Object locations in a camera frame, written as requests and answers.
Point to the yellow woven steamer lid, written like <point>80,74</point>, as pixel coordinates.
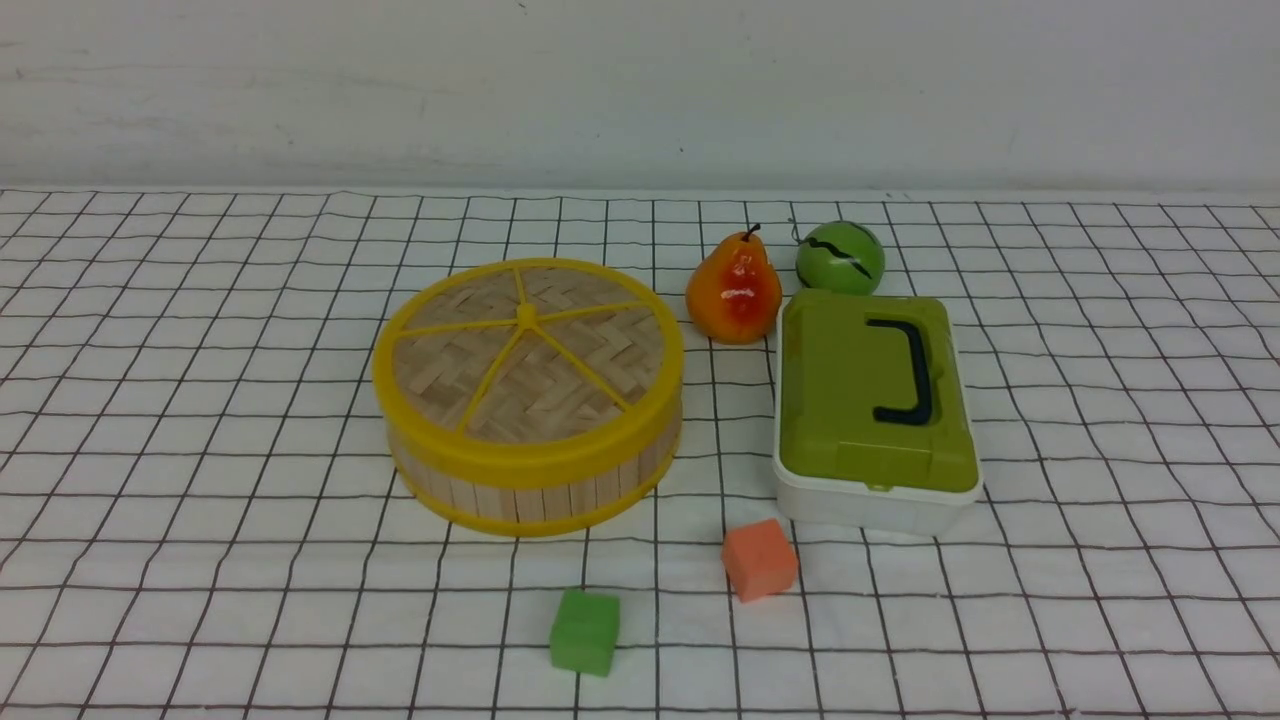
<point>532,373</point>

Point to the bamboo steamer basket yellow rim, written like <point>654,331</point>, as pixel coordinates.
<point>545,489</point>

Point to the orange red toy pear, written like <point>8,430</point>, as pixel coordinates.
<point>734,294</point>

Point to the green toy watermelon ball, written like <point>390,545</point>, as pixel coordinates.
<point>841,257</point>

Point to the orange foam cube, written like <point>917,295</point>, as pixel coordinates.
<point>759,560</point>

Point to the green white lidded box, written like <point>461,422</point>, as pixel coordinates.
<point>870,423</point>

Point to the green foam cube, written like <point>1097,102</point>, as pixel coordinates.
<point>585,633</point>

